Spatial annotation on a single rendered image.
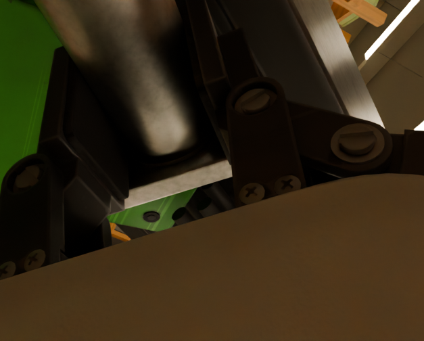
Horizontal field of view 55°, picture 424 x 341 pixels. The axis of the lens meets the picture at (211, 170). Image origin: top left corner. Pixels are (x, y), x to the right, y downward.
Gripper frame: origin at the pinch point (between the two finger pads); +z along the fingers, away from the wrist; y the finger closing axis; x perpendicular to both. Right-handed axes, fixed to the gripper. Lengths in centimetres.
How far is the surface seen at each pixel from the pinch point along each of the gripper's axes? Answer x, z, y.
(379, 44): -398, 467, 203
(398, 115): -501, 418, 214
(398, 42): -491, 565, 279
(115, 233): -436, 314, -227
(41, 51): -0.5, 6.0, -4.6
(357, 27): -586, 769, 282
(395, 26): -374, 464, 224
